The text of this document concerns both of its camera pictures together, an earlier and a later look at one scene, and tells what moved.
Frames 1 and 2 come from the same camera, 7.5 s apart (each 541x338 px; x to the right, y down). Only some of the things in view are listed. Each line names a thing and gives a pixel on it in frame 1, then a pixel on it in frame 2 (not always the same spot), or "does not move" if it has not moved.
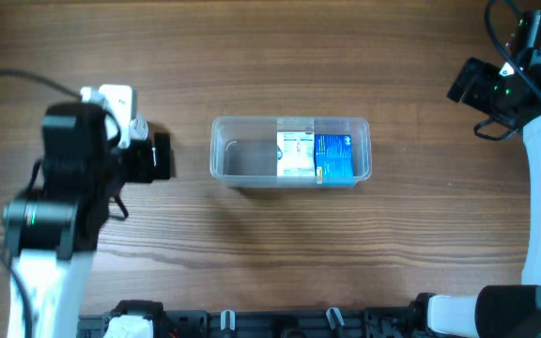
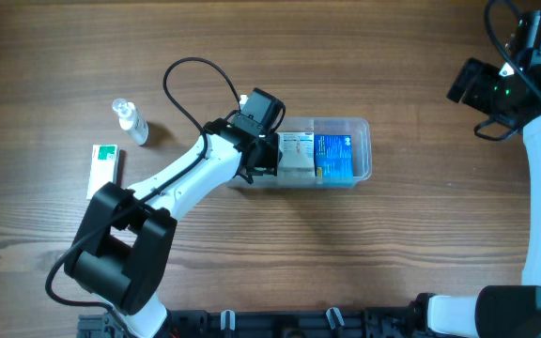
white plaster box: (295, 154) does not move
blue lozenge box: (333, 160) does not move
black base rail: (408, 322) does not move
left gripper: (159, 156) to (266, 157)
